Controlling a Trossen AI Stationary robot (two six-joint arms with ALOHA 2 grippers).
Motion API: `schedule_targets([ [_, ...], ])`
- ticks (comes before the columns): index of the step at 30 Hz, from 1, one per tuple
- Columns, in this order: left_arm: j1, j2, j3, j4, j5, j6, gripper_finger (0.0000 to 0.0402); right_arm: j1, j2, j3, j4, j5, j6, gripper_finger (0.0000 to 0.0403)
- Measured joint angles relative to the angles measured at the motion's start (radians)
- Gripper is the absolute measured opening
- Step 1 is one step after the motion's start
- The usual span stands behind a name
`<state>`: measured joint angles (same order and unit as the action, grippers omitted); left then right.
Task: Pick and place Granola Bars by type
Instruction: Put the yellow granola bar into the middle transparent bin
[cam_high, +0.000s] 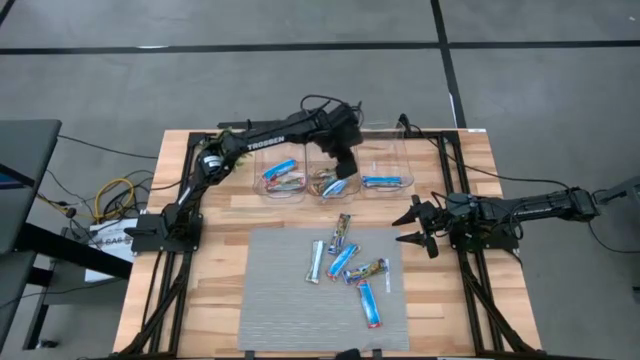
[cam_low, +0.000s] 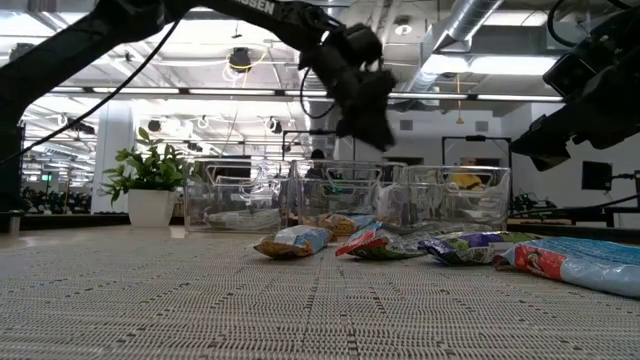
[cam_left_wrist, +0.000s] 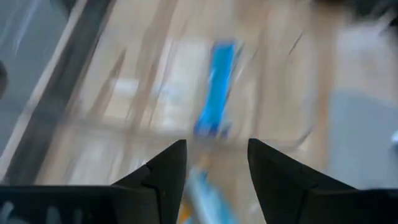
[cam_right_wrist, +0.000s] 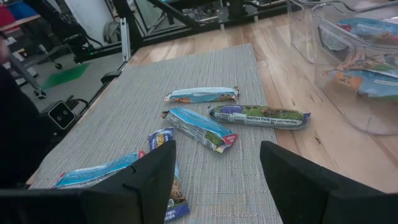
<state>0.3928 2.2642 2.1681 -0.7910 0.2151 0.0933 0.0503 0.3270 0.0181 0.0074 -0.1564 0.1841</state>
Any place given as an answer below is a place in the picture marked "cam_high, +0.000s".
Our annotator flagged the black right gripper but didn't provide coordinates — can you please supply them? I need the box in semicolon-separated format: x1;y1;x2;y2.
392;194;454;260

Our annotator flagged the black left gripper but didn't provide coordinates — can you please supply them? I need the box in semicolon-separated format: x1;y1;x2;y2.
317;127;364;180

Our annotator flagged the yellow orange granola bar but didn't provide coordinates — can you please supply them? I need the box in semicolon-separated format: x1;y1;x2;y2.
308;168;337;197

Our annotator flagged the blue green granola bar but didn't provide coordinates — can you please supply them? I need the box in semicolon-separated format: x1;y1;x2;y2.
360;174;404;190

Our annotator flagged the green brown granola bar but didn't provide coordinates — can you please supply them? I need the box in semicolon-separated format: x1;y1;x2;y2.
264;172;306;194

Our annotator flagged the green purple chewy bar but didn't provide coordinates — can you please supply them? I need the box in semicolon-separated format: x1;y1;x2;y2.
342;258;389;286
327;213;352;256

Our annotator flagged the silver white bar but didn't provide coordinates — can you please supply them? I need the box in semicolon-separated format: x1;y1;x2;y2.
305;239;326;285

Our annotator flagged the clear plastic bin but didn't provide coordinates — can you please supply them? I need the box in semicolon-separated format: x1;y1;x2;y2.
354;119;415;194
252;124;307;199
304;126;362;200

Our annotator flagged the green plant in white pot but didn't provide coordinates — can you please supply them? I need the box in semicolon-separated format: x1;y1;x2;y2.
198;127;253;174

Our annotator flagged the grey woven placemat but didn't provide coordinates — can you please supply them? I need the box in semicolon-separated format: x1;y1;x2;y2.
237;227;410;352

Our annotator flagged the grey metal stand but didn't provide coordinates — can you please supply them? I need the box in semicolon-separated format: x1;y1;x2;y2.
592;174;640;206

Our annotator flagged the dark grey desk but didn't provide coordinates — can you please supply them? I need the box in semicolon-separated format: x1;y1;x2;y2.
0;118;134;351

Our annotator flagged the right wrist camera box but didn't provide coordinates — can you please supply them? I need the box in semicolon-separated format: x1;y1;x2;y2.
447;192;479;211

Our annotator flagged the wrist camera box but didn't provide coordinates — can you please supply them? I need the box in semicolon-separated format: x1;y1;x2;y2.
447;192;479;211
327;103;362;132

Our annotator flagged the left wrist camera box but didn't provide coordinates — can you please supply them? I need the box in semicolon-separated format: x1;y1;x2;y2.
327;103;362;132

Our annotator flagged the black aluminium table frame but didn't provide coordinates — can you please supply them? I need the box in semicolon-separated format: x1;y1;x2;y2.
112;119;541;360

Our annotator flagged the black table cable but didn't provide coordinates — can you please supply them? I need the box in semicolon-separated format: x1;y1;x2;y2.
398;113;571;190

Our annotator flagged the yellow coiled cable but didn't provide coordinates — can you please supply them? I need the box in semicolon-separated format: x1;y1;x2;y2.
93;178;136;221

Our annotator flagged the black floor cable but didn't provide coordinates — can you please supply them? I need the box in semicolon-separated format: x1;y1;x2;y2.
57;134;159;161

